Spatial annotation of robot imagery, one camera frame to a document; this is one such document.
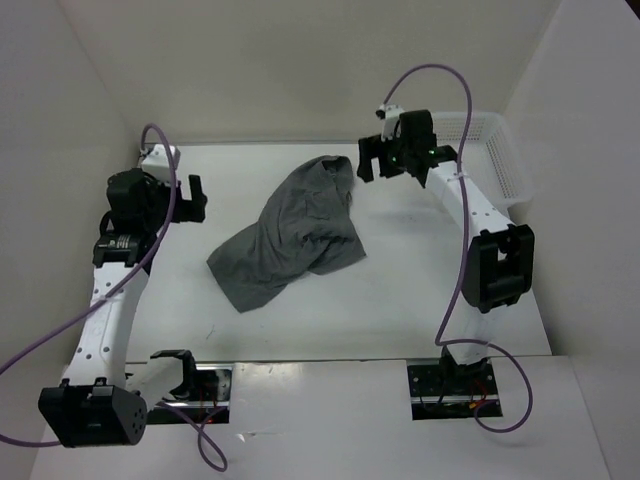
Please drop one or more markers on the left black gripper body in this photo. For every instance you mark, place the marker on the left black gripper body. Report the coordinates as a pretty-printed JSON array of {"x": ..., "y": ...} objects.
[{"x": 156, "y": 216}]

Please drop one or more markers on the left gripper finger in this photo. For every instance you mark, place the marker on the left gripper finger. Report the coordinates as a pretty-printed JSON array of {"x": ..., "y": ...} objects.
[
  {"x": 194, "y": 210},
  {"x": 195, "y": 187}
]

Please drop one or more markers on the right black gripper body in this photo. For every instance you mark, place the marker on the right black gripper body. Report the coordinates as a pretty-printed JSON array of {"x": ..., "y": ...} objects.
[{"x": 392, "y": 159}]

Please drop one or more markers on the grey shorts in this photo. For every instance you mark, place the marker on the grey shorts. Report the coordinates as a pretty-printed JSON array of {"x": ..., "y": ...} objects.
[{"x": 305, "y": 227}]

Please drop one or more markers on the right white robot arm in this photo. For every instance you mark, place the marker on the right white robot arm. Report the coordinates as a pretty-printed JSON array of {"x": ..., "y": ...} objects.
[{"x": 498, "y": 265}]

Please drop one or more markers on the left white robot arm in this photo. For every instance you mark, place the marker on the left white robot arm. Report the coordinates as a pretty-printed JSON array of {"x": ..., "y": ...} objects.
[{"x": 96, "y": 402}]

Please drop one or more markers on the white perforated plastic basket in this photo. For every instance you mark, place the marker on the white perforated plastic basket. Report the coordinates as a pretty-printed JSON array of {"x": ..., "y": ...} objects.
[{"x": 490, "y": 158}]

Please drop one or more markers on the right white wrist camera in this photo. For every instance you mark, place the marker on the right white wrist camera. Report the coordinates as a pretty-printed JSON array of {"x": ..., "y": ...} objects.
[{"x": 389, "y": 114}]

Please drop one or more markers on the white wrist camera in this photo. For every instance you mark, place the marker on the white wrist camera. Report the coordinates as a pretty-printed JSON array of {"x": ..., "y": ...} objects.
[
  {"x": 154, "y": 162},
  {"x": 389, "y": 114}
]

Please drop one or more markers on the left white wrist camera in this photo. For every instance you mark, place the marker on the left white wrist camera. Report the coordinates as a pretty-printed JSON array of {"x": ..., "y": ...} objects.
[{"x": 154, "y": 162}]

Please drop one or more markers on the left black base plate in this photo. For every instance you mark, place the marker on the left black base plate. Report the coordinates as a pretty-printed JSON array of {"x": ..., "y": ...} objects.
[{"x": 207, "y": 398}]

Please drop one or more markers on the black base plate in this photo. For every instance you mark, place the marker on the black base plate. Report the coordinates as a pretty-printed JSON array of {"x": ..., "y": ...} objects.
[
  {"x": 436, "y": 397},
  {"x": 207, "y": 398}
]

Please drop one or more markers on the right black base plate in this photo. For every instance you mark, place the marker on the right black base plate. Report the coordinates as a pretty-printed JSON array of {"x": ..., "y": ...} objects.
[{"x": 436, "y": 397}]

